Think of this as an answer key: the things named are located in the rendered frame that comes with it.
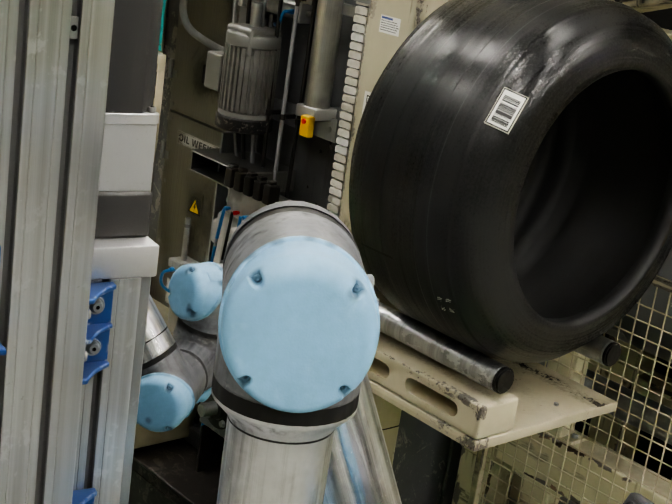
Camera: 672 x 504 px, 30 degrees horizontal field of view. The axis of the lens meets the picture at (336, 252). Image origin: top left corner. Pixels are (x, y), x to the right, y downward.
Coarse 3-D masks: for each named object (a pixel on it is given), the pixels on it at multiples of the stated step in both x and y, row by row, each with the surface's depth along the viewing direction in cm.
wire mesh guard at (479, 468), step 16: (656, 288) 229; (640, 304) 233; (640, 320) 233; (640, 336) 234; (656, 352) 231; (624, 368) 236; (656, 416) 232; (544, 432) 253; (576, 432) 247; (624, 432) 238; (496, 448) 263; (528, 448) 256; (576, 448) 247; (592, 448) 244; (480, 464) 266; (512, 464) 260; (576, 464) 247; (480, 480) 268; (656, 480) 233; (528, 496) 258; (608, 496) 242; (624, 496) 239
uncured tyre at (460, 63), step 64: (512, 0) 192; (576, 0) 190; (448, 64) 186; (512, 64) 180; (576, 64) 182; (640, 64) 192; (384, 128) 190; (448, 128) 181; (512, 128) 179; (576, 128) 231; (640, 128) 222; (384, 192) 190; (448, 192) 181; (512, 192) 181; (576, 192) 233; (640, 192) 224; (384, 256) 196; (448, 256) 184; (512, 256) 186; (576, 256) 229; (640, 256) 213; (448, 320) 193; (512, 320) 192; (576, 320) 204
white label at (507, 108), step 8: (504, 88) 179; (504, 96) 178; (512, 96) 178; (520, 96) 178; (496, 104) 178; (504, 104) 178; (512, 104) 178; (520, 104) 177; (496, 112) 178; (504, 112) 178; (512, 112) 177; (520, 112) 177; (488, 120) 178; (496, 120) 178; (504, 120) 177; (512, 120) 177; (496, 128) 178; (504, 128) 177
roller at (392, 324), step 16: (384, 304) 217; (384, 320) 213; (400, 320) 211; (416, 320) 212; (400, 336) 210; (416, 336) 208; (432, 336) 206; (432, 352) 205; (448, 352) 203; (464, 352) 201; (464, 368) 200; (480, 368) 198; (496, 368) 196; (480, 384) 199; (496, 384) 196
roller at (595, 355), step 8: (600, 336) 216; (592, 344) 216; (600, 344) 215; (608, 344) 214; (616, 344) 215; (584, 352) 217; (592, 352) 216; (600, 352) 214; (608, 352) 214; (616, 352) 215; (600, 360) 215; (608, 360) 214; (616, 360) 216
